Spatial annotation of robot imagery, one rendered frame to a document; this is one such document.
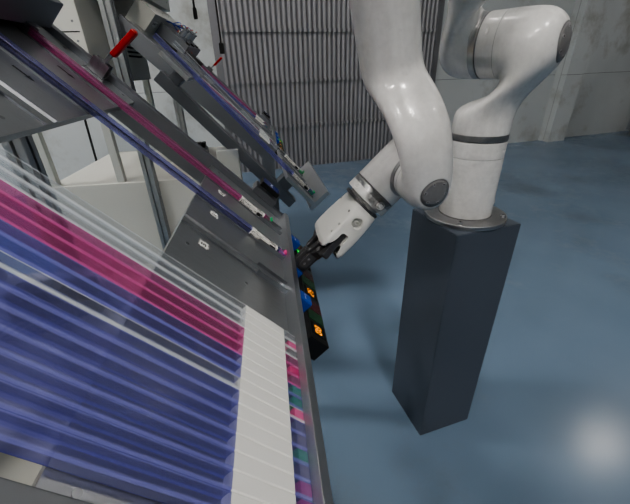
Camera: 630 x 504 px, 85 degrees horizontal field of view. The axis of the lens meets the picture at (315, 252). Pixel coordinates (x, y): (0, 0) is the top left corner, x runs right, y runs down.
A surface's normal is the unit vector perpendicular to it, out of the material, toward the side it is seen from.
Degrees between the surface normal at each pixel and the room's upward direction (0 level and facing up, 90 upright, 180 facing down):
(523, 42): 85
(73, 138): 90
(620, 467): 0
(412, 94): 53
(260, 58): 90
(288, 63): 90
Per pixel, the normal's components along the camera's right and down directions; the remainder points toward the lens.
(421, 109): 0.04, -0.07
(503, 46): -0.73, 0.36
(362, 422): -0.03, -0.88
